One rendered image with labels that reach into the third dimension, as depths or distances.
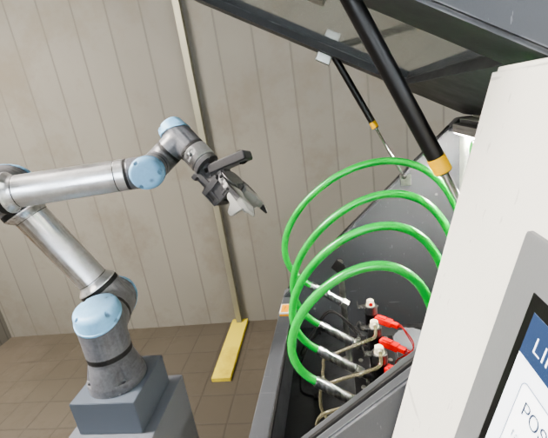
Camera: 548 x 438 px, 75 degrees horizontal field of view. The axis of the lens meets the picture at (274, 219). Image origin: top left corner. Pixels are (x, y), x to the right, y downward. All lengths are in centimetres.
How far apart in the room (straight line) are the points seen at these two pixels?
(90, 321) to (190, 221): 173
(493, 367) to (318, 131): 216
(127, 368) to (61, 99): 216
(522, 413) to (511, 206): 13
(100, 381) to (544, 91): 104
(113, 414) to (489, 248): 98
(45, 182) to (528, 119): 88
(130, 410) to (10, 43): 254
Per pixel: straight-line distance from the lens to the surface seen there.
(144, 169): 87
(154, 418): 115
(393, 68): 40
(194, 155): 96
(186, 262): 279
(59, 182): 94
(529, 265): 27
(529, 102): 32
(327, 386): 65
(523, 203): 30
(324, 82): 238
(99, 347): 105
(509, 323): 29
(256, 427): 82
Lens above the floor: 154
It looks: 17 degrees down
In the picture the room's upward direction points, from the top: 9 degrees counter-clockwise
